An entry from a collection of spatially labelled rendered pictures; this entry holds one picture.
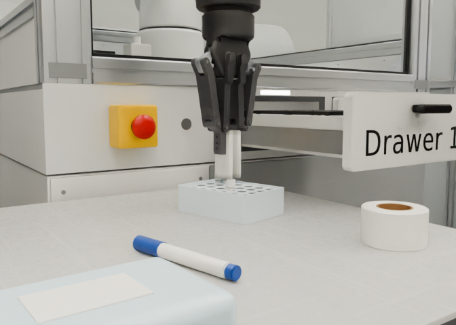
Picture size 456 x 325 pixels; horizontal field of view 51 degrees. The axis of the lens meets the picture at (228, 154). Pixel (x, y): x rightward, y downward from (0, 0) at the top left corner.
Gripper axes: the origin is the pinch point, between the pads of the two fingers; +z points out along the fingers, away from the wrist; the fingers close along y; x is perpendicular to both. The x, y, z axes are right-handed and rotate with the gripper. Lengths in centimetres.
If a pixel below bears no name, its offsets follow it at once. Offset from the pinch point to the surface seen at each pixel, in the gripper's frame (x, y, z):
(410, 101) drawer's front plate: 19.0, -20.1, -7.8
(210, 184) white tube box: -2.2, 1.4, 4.6
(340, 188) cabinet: -8, -50, 13
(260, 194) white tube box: 9.2, 4.1, 4.3
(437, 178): -39, -219, 33
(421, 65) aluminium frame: -1, -79, -18
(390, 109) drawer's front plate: 17.8, -15.6, -6.6
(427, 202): -44, -221, 47
